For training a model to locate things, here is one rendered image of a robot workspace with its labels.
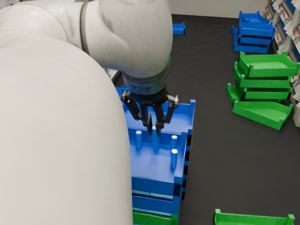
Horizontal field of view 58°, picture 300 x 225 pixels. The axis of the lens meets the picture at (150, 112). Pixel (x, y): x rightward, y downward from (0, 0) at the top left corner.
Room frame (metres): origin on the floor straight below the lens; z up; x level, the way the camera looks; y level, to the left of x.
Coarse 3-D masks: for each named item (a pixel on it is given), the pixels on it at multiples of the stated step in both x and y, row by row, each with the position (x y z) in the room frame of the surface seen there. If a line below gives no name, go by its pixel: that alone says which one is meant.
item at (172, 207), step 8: (136, 200) 0.49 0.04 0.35; (144, 200) 0.48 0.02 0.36; (152, 200) 0.48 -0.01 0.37; (160, 200) 0.47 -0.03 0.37; (168, 200) 0.47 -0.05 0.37; (176, 200) 0.46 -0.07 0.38; (144, 208) 0.48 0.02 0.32; (152, 208) 0.48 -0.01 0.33; (160, 208) 0.47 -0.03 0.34; (168, 208) 0.47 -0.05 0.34; (176, 208) 0.46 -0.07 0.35
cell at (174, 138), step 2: (172, 136) 0.64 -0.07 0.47; (174, 136) 0.63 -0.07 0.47; (176, 136) 0.64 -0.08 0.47; (172, 138) 0.63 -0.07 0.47; (174, 138) 0.63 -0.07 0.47; (176, 138) 0.63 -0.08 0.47; (172, 140) 0.63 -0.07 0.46; (174, 140) 0.62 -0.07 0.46; (176, 140) 0.63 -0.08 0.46; (172, 142) 0.63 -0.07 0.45; (174, 142) 0.62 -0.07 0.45; (176, 142) 0.63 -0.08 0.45; (172, 144) 0.63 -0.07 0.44; (174, 144) 0.62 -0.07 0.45; (176, 144) 0.63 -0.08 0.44; (172, 146) 0.62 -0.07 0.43; (174, 146) 0.62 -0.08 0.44; (176, 146) 0.63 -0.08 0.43; (172, 148) 0.62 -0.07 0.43; (174, 148) 0.62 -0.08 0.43
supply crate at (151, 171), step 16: (128, 128) 0.69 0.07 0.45; (144, 144) 0.67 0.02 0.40; (160, 144) 0.67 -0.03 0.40; (144, 160) 0.60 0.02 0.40; (160, 160) 0.60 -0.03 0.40; (144, 176) 0.53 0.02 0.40; (160, 176) 0.53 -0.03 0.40; (176, 176) 0.47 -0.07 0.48; (160, 192) 0.47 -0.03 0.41; (176, 192) 0.46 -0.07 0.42
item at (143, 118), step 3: (141, 105) 0.49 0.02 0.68; (144, 105) 0.49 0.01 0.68; (141, 108) 0.50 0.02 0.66; (144, 108) 0.50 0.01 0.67; (147, 108) 0.54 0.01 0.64; (141, 111) 0.51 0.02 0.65; (144, 111) 0.51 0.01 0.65; (147, 111) 0.54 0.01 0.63; (141, 114) 0.52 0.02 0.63; (144, 114) 0.52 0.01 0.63; (147, 114) 0.55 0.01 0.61; (144, 117) 0.53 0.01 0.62; (144, 120) 0.53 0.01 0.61
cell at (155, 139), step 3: (153, 126) 0.58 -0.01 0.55; (153, 129) 0.57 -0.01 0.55; (153, 132) 0.57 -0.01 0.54; (156, 132) 0.57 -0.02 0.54; (153, 135) 0.57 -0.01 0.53; (156, 135) 0.57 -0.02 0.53; (153, 138) 0.57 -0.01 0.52; (156, 138) 0.57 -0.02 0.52; (153, 141) 0.57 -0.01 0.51; (156, 141) 0.57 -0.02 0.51; (153, 144) 0.57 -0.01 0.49; (156, 144) 0.57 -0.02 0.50
